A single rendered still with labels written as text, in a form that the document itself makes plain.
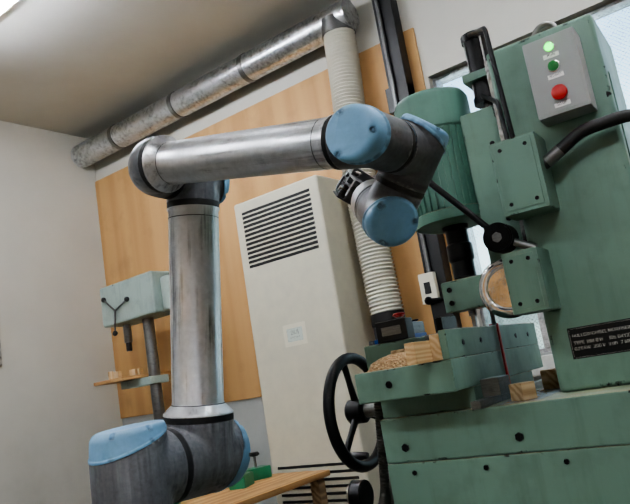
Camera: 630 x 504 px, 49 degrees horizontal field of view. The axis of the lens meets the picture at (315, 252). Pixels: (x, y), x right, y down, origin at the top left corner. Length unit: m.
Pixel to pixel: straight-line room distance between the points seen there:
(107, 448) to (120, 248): 3.23
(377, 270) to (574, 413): 1.83
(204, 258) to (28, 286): 2.91
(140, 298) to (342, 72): 1.53
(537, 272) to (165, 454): 0.79
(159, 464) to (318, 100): 2.49
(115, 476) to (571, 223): 0.99
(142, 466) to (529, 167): 0.92
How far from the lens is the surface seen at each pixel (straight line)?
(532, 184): 1.39
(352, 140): 1.05
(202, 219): 1.51
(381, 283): 3.04
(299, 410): 3.19
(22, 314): 4.30
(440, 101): 1.63
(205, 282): 1.49
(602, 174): 1.45
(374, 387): 1.40
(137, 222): 4.43
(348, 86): 3.29
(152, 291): 3.62
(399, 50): 3.29
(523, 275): 1.37
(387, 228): 1.18
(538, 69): 1.46
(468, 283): 1.58
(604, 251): 1.43
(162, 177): 1.40
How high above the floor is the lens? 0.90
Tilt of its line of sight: 10 degrees up
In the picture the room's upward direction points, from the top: 9 degrees counter-clockwise
